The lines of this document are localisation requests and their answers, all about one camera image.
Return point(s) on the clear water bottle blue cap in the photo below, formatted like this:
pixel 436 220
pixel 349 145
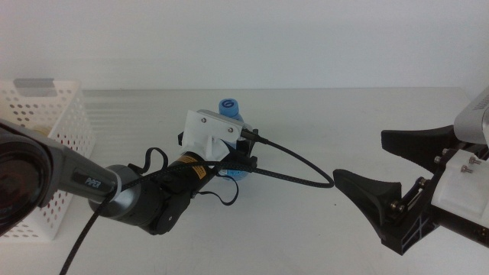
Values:
pixel 228 105

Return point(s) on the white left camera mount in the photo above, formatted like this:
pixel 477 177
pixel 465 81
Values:
pixel 202 133

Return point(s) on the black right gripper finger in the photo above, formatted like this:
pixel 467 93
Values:
pixel 420 143
pixel 374 195

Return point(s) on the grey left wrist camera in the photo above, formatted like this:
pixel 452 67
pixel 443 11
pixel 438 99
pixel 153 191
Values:
pixel 246 127

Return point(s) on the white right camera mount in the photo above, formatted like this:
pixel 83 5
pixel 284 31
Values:
pixel 458 187

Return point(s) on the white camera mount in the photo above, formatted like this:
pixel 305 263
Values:
pixel 202 133
pixel 458 187

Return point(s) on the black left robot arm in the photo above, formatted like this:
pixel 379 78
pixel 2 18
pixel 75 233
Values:
pixel 133 202

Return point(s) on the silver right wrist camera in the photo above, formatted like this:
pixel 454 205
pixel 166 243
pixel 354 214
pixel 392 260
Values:
pixel 473 122

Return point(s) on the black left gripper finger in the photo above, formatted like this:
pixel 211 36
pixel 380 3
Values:
pixel 180 139
pixel 246 148

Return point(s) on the white perforated plastic basket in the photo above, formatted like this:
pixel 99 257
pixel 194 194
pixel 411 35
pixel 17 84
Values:
pixel 68 86

